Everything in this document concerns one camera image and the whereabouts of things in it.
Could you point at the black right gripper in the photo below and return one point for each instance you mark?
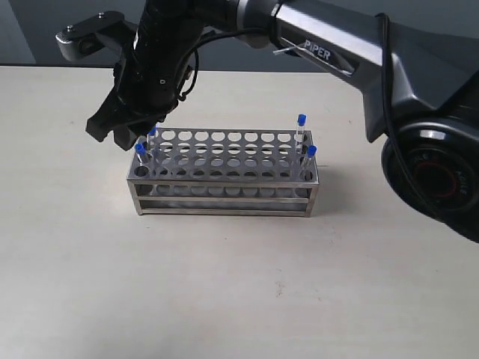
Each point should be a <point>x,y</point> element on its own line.
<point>150,77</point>

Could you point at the blue-capped tube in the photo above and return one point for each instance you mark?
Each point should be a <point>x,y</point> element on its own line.
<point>300,132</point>
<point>152,148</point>
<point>306,173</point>
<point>142,154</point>

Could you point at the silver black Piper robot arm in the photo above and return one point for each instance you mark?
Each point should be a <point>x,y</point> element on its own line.
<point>419,89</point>

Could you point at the stainless steel test tube rack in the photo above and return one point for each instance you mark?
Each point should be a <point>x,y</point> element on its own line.
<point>224,172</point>

